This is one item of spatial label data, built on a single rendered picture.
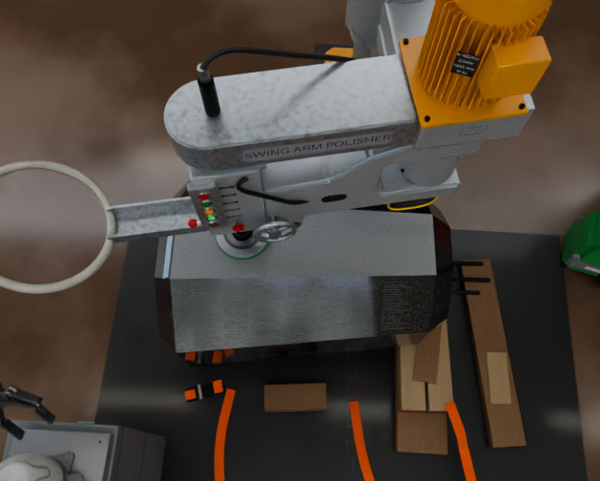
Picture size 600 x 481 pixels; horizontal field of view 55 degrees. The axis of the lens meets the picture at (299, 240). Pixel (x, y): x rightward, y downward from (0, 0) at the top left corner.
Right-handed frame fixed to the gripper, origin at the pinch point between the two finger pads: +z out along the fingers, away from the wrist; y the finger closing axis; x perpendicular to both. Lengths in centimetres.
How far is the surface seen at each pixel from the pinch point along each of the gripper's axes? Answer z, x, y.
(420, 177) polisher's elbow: 16, 56, 129
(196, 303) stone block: 23, 65, 29
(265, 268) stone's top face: 27, 71, 59
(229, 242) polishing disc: 11, 74, 52
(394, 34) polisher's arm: -21, 82, 143
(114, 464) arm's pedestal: 38.6, 14.7, -9.6
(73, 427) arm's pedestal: 22.1, 23.0, -17.8
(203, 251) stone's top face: 10, 76, 40
